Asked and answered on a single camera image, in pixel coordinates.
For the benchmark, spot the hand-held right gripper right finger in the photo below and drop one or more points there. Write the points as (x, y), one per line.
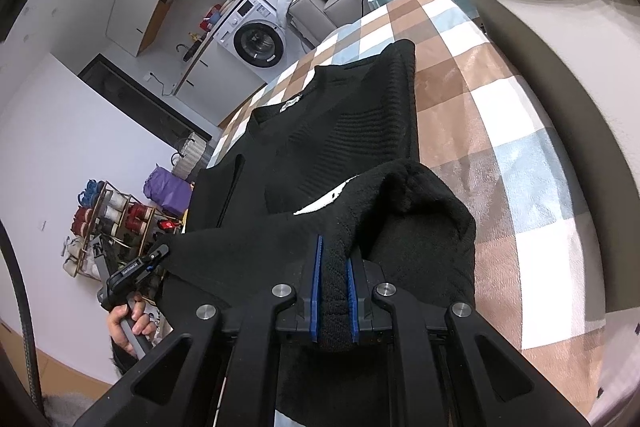
(353, 302)

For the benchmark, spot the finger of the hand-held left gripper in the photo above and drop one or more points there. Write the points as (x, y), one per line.
(159, 253)

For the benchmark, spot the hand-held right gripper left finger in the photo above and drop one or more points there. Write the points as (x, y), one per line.
(318, 292)

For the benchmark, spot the black knit sweater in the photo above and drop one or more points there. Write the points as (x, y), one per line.
(325, 147)

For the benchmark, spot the person's left hand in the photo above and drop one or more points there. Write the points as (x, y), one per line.
(120, 322)

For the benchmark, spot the wooden shoe rack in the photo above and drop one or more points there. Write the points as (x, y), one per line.
(115, 217)

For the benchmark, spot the purple bag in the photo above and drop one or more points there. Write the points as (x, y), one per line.
(167, 194)

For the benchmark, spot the woven basket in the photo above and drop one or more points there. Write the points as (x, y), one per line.
(192, 157)

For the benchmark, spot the dark door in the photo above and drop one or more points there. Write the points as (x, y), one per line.
(145, 102)

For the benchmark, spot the white kitchen base cabinet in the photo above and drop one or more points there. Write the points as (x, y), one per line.
(197, 79)

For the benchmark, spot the checked blanket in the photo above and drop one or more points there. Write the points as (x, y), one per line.
(500, 132)

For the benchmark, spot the white washing machine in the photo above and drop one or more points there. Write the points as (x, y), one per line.
(255, 42)

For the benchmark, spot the red container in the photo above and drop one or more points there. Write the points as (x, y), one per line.
(206, 26)

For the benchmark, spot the grey sofa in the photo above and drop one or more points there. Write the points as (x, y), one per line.
(310, 12)

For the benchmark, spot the beige side cabinet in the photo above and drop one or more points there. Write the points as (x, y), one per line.
(550, 32)

